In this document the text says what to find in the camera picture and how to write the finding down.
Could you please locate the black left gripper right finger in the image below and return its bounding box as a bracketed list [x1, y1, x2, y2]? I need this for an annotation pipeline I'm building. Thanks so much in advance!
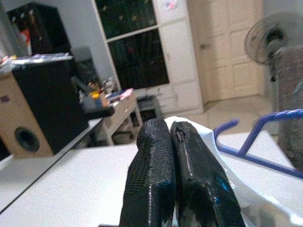
[170, 120, 244, 227]

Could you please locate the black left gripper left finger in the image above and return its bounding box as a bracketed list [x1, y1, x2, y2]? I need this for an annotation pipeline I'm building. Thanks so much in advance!
[119, 118, 177, 227]

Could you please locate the white printed t-shirt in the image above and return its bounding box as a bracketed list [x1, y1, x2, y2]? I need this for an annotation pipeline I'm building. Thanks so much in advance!
[164, 115, 303, 227]

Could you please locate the purple plastic hanger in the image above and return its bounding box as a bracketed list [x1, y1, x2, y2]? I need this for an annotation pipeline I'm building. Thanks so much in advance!
[213, 108, 303, 179]

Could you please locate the low white shelf unit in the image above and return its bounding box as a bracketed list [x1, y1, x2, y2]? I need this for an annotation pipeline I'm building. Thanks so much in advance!
[94, 91, 144, 146]

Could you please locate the white table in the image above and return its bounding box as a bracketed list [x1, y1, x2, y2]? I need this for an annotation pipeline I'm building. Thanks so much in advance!
[0, 117, 303, 227]

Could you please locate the pink white box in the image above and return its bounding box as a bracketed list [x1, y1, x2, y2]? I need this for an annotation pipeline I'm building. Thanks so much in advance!
[105, 87, 135, 101]

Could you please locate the tall white glass cabinet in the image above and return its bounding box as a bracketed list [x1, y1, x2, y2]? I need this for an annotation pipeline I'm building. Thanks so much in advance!
[91, 0, 204, 116]

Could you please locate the grey fuzzy fabric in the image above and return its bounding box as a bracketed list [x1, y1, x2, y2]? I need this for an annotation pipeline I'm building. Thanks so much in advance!
[276, 46, 303, 172]

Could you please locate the wooden black-front speaker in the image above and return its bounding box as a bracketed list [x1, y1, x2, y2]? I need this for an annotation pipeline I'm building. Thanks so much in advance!
[0, 58, 89, 159]

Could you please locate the cream panelled door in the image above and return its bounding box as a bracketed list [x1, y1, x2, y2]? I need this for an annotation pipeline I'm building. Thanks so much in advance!
[187, 0, 266, 105]

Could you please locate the grey standing fan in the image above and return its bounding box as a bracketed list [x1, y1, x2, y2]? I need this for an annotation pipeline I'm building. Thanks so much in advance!
[243, 11, 303, 114]

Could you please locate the stack of papers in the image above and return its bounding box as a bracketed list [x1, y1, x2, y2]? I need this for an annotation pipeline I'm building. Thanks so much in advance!
[0, 53, 74, 69]

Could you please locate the black cabinet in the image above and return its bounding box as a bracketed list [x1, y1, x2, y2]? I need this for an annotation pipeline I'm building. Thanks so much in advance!
[7, 2, 71, 56]

